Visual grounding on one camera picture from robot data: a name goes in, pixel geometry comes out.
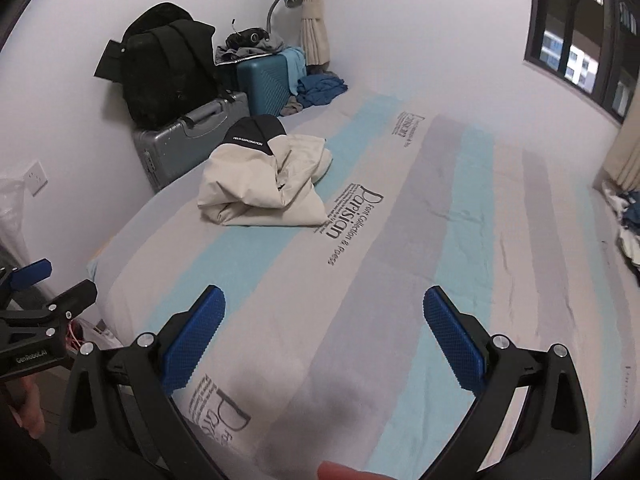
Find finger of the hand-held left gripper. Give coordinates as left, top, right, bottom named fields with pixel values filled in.
left=0, top=259, right=53, bottom=293
left=30, top=280, right=98, bottom=326

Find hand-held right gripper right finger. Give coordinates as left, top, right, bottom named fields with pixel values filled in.
left=417, top=285, right=593, bottom=480

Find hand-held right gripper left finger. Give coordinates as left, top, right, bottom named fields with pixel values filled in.
left=59, top=285, right=236, bottom=480

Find cream and black hooded jacket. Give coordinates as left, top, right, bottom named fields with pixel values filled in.
left=196, top=114, right=334, bottom=227

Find dark blue crumpled clothes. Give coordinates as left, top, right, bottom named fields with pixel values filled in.
left=296, top=74, right=348, bottom=108

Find grey and black clothes heap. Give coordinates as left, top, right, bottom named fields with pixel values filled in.
left=215, top=26, right=286, bottom=66

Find person's left hand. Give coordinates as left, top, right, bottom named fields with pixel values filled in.
left=9, top=374, right=47, bottom=438

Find person's right hand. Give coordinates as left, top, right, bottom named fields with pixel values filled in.
left=317, top=461, right=386, bottom=480

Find bed with striped sheet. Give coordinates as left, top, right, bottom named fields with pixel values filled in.
left=85, top=87, right=640, bottom=480

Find silver hard suitcase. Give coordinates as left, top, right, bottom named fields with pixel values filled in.
left=132, top=91, right=251, bottom=192

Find black and white garment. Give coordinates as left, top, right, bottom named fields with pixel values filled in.
left=617, top=225, right=640, bottom=273

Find white crumpled garment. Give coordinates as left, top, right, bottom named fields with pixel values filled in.
left=600, top=180, right=631, bottom=222

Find blue crumpled garment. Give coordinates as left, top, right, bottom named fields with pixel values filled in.
left=622, top=192, right=640, bottom=227

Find black backpack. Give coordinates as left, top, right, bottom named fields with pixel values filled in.
left=94, top=2, right=218, bottom=130

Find wide beige curtain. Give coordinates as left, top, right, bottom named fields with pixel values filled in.
left=594, top=125, right=640, bottom=193

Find teal hard suitcase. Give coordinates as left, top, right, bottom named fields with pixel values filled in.
left=216, top=50, right=301, bottom=117

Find light blue cloth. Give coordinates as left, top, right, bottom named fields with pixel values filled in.
left=280, top=47, right=307, bottom=96

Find narrow tied beige curtain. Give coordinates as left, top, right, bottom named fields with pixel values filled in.
left=295, top=0, right=332, bottom=68

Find dark framed window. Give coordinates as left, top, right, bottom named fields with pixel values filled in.
left=523, top=0, right=640, bottom=123

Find red cable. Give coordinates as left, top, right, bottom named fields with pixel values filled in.
left=65, top=320, right=88, bottom=353

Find white wall socket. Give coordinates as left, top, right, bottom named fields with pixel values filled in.
left=22, top=160, right=49, bottom=196

